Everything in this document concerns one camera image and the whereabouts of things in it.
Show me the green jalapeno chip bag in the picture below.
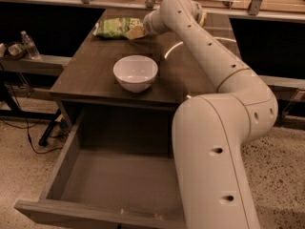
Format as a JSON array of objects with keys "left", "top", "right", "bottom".
[{"left": 93, "top": 17, "right": 143, "bottom": 39}]

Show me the open grey wooden drawer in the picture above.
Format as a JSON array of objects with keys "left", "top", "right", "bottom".
[{"left": 15, "top": 106, "right": 186, "bottom": 229}]

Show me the grey side shelf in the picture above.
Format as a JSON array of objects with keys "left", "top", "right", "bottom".
[{"left": 0, "top": 55, "right": 71, "bottom": 76}]

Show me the dark bowl with items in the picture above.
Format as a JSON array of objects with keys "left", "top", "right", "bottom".
[{"left": 0, "top": 42, "right": 27, "bottom": 61}]

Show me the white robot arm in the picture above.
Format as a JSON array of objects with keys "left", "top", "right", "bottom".
[{"left": 144, "top": 0, "right": 278, "bottom": 229}]

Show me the yellow sponge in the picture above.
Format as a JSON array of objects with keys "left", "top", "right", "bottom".
[{"left": 198, "top": 11, "right": 207, "bottom": 27}]

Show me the white bowl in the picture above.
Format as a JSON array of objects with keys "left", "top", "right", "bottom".
[{"left": 113, "top": 55, "right": 158, "bottom": 93}]

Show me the clear plastic water bottle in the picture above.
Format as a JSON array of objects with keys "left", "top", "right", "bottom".
[{"left": 21, "top": 31, "right": 41, "bottom": 60}]

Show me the black floor cable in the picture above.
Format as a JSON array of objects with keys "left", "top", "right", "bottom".
[{"left": 0, "top": 62, "right": 70, "bottom": 156}]

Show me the grey wooden cabinet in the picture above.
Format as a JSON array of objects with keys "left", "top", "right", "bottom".
[{"left": 50, "top": 7, "right": 242, "bottom": 159}]

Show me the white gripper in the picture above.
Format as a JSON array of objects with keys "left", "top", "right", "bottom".
[{"left": 126, "top": 10, "right": 167, "bottom": 40}]

